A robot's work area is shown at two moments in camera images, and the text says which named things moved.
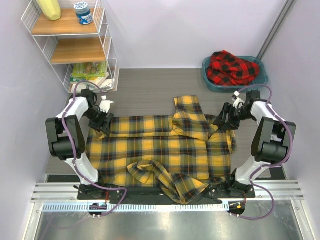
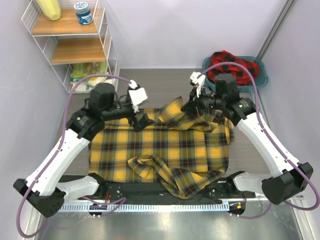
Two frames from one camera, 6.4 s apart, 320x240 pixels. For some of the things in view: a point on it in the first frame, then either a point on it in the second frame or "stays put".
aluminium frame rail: [275, 29] stays put
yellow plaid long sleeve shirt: [186, 153] stays put
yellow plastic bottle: [51, 9] stays put
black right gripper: [231, 124] -> [194, 102]
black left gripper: [97, 126] -> [144, 121]
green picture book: [90, 69] stays put
